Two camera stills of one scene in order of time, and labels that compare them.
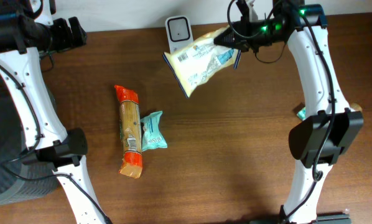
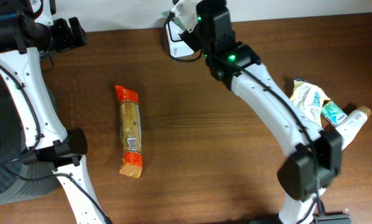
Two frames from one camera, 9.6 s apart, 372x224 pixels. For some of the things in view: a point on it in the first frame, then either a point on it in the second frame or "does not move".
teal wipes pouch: x=152 y=135 -> x=171 y=16
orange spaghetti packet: x=130 y=125 does not move
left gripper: x=61 y=35 does not move
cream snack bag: x=199 y=60 -> x=308 y=99
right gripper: x=241 y=37 -> x=217 y=8
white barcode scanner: x=179 y=31 does not move
